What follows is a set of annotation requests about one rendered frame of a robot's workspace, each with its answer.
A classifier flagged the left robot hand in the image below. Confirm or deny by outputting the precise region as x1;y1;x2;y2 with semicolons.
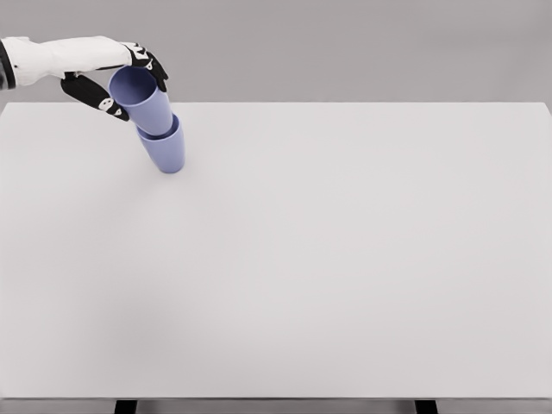
49;37;170;122

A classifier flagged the blue plastic cup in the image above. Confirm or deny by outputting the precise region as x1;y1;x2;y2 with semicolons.
135;113;187;175
108;66;176;135

